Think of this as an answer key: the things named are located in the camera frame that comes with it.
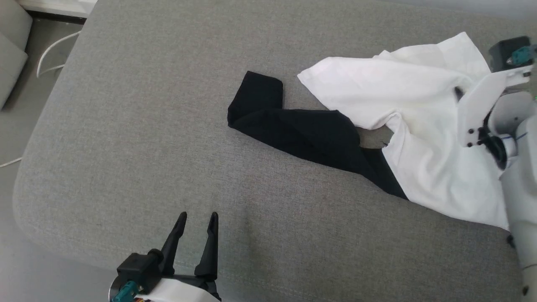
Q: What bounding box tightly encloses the grey fabric sofa seat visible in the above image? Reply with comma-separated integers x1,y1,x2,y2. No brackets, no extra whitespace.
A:
13,0,537,302

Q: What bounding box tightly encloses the black cable teal plug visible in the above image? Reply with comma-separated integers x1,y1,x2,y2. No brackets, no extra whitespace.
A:
111,280,140,302
507,44,537,66

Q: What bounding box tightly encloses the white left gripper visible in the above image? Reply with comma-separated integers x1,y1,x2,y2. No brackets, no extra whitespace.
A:
109,212,222,302

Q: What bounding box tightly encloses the right black cable teal plug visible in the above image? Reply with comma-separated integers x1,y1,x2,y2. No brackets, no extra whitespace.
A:
507,44,537,66

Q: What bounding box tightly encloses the grey cushion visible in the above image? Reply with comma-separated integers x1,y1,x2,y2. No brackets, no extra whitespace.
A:
0,0,34,111

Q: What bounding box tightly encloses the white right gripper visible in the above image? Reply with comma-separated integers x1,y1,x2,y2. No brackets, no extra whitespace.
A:
455,64,534,148

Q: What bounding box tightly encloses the white wall ledge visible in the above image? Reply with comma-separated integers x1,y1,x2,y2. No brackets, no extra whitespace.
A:
17,0,98,18

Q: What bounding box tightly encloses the left black cable teal plug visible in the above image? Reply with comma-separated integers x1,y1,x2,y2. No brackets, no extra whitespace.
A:
111,280,140,302

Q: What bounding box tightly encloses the white and black shirt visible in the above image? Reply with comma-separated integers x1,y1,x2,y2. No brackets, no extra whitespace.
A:
227,32,511,231

